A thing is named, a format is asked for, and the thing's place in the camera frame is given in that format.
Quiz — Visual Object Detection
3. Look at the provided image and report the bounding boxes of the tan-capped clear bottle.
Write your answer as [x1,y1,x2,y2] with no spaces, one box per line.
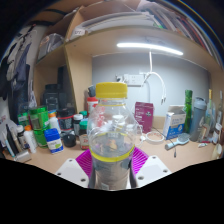
[205,88,216,134]

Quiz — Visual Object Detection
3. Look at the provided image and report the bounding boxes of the dark hanging jacket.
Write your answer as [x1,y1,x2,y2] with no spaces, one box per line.
[0,49,14,101]

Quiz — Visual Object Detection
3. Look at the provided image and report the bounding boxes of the green metallic can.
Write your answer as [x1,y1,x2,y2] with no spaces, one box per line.
[28,105,51,149]

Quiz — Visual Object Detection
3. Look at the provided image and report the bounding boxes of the black-lidded dark jar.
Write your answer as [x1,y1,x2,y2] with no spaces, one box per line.
[57,107,76,133]

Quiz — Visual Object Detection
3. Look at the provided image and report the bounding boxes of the clear yellow-capped drink bottle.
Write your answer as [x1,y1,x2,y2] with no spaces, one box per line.
[86,81,139,192]

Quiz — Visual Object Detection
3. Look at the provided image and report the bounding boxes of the under-shelf light strip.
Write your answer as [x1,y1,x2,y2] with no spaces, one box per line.
[116,41,184,56]

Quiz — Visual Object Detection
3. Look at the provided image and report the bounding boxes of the magenta box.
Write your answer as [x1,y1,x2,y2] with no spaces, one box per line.
[134,101,155,134]

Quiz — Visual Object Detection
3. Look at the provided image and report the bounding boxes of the grey shaker bottle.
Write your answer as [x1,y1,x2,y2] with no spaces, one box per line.
[189,96,208,143]

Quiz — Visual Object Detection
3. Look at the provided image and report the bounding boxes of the tall green bottle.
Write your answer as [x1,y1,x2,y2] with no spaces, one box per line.
[184,89,194,134]

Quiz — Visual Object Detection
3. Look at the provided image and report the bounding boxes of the white bottle with orange cap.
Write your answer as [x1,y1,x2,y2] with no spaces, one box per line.
[23,124,38,154]

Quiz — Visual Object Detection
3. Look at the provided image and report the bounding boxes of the black bag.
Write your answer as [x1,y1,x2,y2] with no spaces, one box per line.
[41,83,69,113]

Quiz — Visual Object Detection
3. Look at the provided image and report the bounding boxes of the white cup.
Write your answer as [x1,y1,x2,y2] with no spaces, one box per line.
[211,143,224,160]

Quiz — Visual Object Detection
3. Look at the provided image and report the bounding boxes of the green-lidded brown jar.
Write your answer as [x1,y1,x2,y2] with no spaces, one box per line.
[78,119,90,150]

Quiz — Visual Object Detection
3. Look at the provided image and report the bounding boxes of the blue and white box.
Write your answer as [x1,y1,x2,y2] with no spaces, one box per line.
[162,105,187,141]

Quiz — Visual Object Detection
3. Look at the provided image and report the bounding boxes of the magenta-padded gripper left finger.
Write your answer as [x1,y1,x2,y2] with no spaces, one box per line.
[54,147,98,190]

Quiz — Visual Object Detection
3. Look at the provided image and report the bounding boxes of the white wall power outlet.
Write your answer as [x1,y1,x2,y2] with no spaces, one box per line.
[115,73,145,87]

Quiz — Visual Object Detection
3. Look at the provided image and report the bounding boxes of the red and white jar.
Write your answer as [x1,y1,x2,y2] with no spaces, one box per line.
[86,96,99,116]

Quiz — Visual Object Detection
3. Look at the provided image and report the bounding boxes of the white bottle with blue cap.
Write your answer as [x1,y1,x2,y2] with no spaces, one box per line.
[43,128,64,155]

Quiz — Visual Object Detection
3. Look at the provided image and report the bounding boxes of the blue hanging garment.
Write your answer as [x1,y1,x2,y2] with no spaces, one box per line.
[8,33,33,118]

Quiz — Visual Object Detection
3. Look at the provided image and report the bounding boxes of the white charging cable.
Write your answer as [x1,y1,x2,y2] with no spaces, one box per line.
[139,49,168,145]

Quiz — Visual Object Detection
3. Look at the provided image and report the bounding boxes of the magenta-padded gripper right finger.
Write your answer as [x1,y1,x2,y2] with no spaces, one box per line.
[128,146,173,189]

